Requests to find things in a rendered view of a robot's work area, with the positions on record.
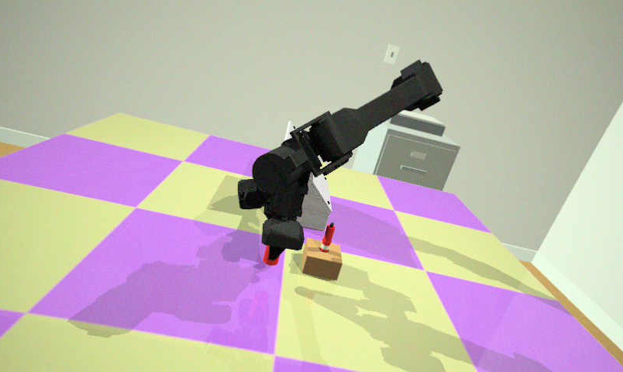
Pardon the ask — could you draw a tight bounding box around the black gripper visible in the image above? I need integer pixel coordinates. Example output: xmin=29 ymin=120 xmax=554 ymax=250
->
xmin=261 ymin=179 xmax=309 ymax=260

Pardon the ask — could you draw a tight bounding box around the tan wooden block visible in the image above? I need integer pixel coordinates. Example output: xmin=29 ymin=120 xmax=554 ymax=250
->
xmin=302 ymin=238 xmax=342 ymax=280

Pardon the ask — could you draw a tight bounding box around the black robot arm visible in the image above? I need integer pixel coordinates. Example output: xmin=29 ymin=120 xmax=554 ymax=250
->
xmin=238 ymin=60 xmax=443 ymax=212

